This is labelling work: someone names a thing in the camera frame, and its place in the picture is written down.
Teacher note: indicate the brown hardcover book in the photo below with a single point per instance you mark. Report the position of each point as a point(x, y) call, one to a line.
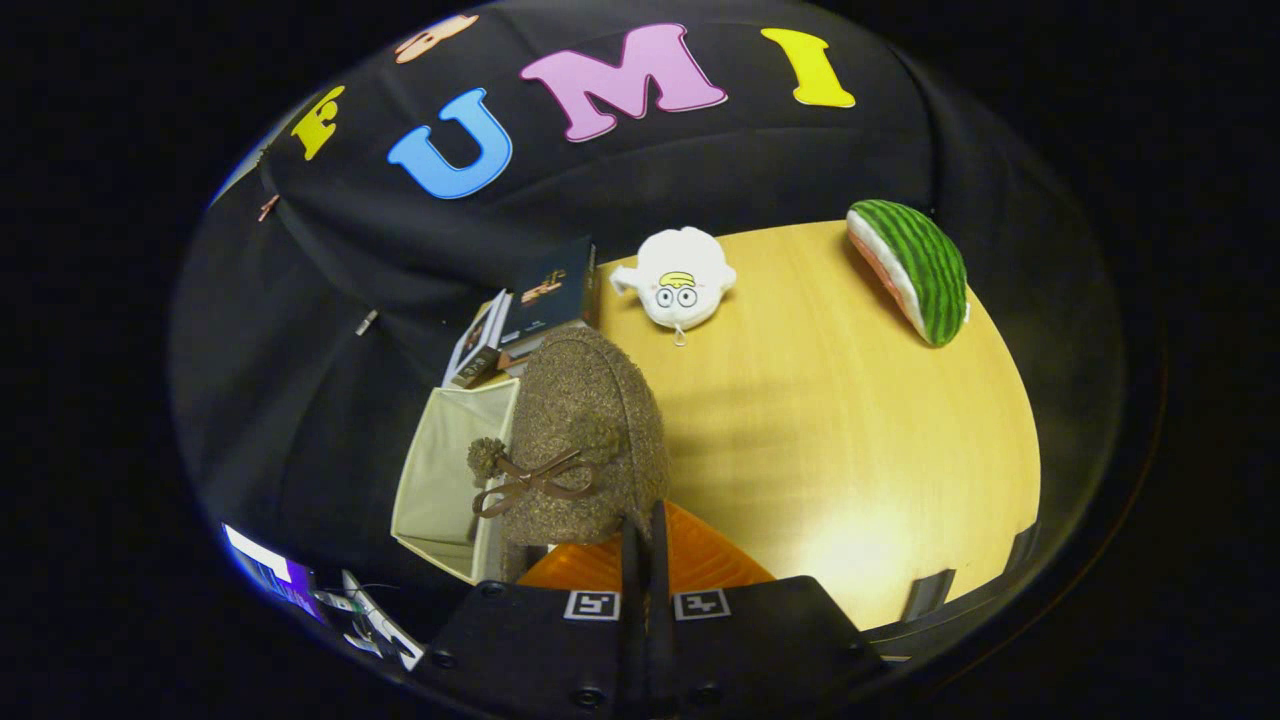
point(591, 295)

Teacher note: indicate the black backdrop cloth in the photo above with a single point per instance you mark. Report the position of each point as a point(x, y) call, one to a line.
point(700, 170)

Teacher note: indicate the brown fuzzy shoe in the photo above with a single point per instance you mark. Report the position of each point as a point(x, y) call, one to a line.
point(590, 400)

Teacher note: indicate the white device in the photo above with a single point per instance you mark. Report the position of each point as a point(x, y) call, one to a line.
point(385, 625)

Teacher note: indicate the black table edge bracket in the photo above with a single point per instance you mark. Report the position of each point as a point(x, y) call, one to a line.
point(930, 592)
point(1022, 545)

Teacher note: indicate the dark blue hardcover book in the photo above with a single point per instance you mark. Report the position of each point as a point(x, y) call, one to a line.
point(550, 290)

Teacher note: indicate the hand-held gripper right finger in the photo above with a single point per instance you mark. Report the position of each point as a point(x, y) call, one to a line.
point(660, 600)

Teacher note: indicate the copper coloured clip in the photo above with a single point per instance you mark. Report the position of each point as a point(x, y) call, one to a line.
point(267, 207)

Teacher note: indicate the white plush toy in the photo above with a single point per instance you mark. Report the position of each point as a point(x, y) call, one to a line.
point(680, 270)

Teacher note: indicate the watermelon slice plush toy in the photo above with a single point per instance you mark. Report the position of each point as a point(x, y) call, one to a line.
point(925, 265)

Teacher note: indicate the white portrait cover book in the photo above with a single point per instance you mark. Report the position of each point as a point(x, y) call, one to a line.
point(478, 335)

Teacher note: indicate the silver clip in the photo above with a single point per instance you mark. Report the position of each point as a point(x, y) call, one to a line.
point(366, 321)

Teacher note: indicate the grey fabric storage box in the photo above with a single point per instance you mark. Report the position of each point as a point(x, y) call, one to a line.
point(440, 480)

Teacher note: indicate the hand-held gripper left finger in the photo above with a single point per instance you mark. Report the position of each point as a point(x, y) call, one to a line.
point(632, 620)

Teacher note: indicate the computer monitor screen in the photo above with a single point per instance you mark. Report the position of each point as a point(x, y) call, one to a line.
point(265, 565)

